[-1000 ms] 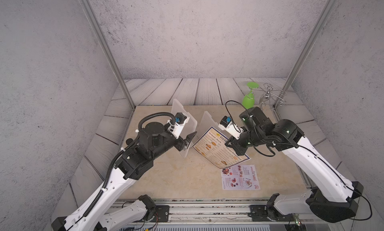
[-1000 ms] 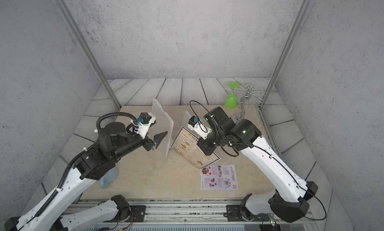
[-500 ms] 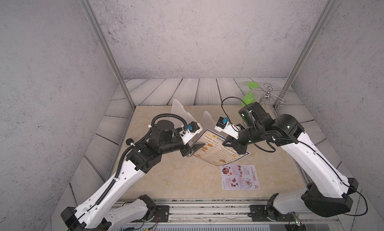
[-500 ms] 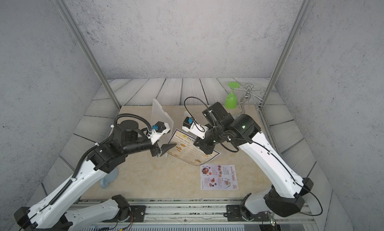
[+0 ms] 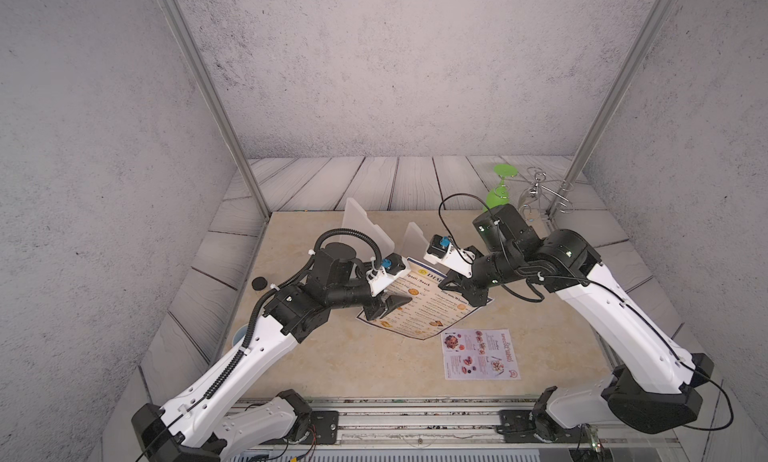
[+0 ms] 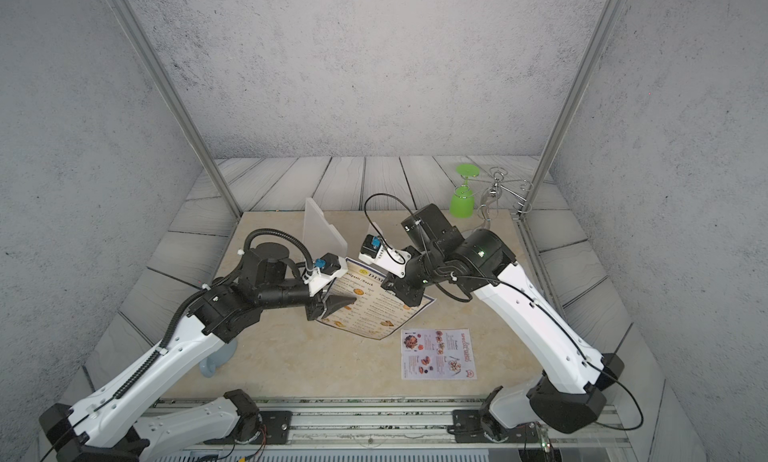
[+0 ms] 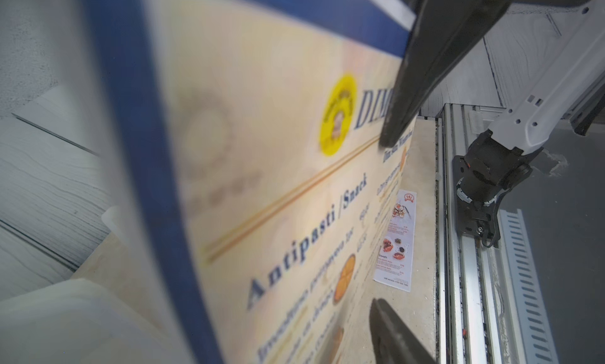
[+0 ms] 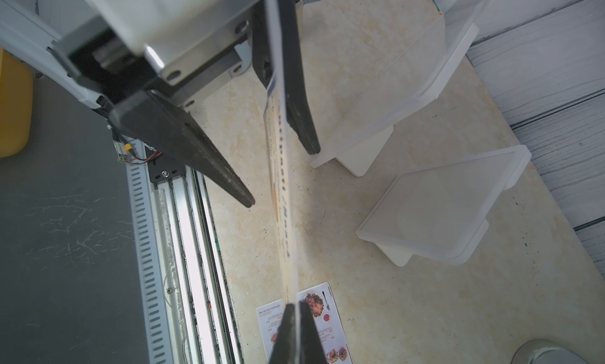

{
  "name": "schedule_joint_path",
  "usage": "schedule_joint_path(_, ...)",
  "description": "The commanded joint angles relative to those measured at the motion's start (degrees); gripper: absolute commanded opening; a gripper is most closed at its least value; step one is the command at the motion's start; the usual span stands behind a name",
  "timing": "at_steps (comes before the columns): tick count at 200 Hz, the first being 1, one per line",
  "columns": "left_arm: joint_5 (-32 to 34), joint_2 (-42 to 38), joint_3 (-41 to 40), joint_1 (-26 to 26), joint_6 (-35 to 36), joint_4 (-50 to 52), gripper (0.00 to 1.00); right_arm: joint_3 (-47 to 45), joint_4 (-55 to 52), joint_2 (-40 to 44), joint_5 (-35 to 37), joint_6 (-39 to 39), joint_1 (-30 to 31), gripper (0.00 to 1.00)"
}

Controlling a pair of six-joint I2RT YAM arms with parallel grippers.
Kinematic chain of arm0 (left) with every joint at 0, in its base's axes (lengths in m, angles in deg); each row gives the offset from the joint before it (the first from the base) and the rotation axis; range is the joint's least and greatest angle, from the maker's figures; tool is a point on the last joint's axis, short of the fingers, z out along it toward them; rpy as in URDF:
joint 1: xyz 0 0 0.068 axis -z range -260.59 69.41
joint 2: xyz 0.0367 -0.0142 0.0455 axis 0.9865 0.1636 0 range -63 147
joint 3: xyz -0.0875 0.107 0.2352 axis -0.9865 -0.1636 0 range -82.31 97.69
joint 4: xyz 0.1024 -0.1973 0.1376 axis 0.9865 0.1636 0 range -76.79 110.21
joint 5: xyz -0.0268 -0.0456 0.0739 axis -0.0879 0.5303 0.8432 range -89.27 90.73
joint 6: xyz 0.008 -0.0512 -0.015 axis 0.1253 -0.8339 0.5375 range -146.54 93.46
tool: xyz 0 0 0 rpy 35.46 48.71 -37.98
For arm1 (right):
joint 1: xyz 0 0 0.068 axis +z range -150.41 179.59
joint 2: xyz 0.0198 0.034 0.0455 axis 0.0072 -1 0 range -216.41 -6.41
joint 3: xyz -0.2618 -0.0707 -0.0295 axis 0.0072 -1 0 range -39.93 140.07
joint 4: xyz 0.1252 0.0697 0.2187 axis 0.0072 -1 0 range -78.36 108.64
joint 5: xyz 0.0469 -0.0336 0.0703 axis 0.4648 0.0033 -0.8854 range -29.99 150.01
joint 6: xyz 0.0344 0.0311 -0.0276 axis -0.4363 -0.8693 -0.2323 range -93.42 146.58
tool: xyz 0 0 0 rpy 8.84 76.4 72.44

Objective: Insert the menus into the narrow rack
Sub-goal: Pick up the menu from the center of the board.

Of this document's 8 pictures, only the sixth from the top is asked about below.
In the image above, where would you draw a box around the Dim Sum Inn blue-bordered menu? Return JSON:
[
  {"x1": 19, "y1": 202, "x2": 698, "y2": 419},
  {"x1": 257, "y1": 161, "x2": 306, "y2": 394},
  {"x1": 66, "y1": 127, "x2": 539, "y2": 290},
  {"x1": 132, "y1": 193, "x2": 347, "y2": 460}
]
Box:
[{"x1": 319, "y1": 257, "x2": 435, "y2": 340}]

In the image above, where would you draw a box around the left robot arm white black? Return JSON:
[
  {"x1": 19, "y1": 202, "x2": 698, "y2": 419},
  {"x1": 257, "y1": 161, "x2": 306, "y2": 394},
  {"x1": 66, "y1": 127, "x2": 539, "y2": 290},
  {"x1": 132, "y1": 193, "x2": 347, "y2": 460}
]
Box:
[{"x1": 39, "y1": 235, "x2": 354, "y2": 461}]

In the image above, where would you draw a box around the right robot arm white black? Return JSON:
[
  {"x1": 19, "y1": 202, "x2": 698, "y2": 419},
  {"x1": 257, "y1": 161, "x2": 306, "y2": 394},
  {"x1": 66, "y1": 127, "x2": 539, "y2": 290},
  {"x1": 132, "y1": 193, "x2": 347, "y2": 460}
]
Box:
[{"x1": 382, "y1": 204, "x2": 624, "y2": 442}]

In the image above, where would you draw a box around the large frosted acrylic menu rack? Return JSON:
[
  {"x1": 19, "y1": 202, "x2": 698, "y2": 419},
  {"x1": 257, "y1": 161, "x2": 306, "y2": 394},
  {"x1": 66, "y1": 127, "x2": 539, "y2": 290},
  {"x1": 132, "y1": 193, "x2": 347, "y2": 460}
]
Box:
[{"x1": 301, "y1": 197, "x2": 348, "y2": 260}]

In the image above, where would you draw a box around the small pink food menu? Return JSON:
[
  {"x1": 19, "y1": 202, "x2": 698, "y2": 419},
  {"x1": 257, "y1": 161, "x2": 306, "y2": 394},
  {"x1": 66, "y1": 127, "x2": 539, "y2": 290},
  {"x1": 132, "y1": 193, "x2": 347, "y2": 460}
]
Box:
[{"x1": 400, "y1": 329, "x2": 477, "y2": 381}]

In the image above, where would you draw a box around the green plastic wine glass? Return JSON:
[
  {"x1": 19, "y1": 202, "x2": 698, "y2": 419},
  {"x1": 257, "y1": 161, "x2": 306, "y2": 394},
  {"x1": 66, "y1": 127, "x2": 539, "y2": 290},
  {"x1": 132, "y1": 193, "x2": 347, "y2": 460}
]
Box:
[{"x1": 449, "y1": 163, "x2": 480, "y2": 218}]

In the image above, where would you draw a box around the light blue cup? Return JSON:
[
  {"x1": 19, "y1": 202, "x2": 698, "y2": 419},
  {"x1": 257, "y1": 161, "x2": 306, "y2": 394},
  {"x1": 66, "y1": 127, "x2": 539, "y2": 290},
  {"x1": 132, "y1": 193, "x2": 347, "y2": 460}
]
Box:
[{"x1": 198, "y1": 339, "x2": 238, "y2": 378}]

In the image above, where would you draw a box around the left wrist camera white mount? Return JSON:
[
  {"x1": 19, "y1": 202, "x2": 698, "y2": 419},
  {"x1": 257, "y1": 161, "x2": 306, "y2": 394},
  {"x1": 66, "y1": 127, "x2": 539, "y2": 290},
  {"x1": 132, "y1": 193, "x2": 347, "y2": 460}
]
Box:
[{"x1": 303, "y1": 253, "x2": 348, "y2": 296}]

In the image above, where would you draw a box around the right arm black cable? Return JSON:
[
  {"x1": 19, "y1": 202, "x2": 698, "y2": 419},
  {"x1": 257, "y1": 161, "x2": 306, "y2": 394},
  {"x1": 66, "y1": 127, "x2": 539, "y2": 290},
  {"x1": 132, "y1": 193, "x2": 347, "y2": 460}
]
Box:
[{"x1": 362, "y1": 191, "x2": 421, "y2": 265}]

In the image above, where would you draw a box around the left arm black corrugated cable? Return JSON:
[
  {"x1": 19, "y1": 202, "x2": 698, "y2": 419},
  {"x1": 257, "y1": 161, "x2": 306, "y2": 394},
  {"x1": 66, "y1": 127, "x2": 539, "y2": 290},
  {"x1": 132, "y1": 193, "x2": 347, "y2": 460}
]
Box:
[{"x1": 242, "y1": 227, "x2": 316, "y2": 277}]

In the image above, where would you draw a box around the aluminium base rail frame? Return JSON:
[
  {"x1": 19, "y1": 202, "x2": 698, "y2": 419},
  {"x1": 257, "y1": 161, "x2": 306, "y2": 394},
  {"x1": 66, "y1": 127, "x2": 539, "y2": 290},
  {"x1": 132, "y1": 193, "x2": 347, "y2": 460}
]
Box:
[{"x1": 256, "y1": 397, "x2": 636, "y2": 461}]

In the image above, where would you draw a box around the silver wire glass holder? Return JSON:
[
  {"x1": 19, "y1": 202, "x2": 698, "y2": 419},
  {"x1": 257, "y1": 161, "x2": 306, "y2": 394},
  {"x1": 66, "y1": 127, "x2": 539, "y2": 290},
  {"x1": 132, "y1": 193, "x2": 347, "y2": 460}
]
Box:
[{"x1": 477, "y1": 166, "x2": 532, "y2": 229}]

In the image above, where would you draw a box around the aluminium right corner post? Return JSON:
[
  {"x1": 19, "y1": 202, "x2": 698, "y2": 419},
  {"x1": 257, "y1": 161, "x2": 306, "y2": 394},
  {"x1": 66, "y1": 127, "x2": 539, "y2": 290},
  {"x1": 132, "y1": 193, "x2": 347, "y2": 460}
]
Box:
[{"x1": 518, "y1": 0, "x2": 626, "y2": 219}]

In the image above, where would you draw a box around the aluminium corner post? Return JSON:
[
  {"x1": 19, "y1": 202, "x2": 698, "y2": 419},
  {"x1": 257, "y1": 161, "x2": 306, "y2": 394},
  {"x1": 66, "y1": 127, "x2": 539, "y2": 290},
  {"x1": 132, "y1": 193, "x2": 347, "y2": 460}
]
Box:
[
  {"x1": 106, "y1": 0, "x2": 244, "y2": 219},
  {"x1": 518, "y1": 0, "x2": 626, "y2": 219}
]

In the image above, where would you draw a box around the aluminium left corner post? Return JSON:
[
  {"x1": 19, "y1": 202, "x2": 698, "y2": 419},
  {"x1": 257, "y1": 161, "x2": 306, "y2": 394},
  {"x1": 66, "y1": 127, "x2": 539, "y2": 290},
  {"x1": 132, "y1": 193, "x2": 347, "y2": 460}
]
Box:
[{"x1": 106, "y1": 0, "x2": 244, "y2": 219}]

